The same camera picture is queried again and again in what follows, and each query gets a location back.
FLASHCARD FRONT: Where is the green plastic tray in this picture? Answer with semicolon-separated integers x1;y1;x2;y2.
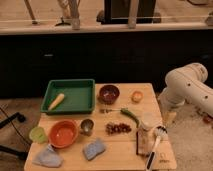
41;79;95;115

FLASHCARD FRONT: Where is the small metal cup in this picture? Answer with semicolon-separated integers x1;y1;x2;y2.
80;119;94;136

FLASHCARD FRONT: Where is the black stand leg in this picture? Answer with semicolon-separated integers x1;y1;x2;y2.
0;112;26;129

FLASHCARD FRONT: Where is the orange bowl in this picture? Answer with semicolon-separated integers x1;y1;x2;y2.
48;120;78;148

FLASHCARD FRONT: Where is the small orange cup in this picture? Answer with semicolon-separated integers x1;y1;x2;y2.
131;91;143;103

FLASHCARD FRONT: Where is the bunch of red grapes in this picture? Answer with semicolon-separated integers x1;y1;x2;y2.
106;123;131;135

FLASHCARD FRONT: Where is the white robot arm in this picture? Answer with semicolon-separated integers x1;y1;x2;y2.
159;63;213;117

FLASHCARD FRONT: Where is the light blue cloth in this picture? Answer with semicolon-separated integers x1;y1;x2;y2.
32;144;63;168

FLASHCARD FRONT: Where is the dark red bowl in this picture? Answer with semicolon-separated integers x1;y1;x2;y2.
99;85;120;105

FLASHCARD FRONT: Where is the yellow corn cob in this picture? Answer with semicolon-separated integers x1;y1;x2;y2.
48;93;65;110

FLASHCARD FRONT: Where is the blue sponge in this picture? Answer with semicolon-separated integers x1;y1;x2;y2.
83;139;106;161

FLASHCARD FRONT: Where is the small dried stem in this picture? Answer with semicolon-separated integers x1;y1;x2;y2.
99;108;120;114

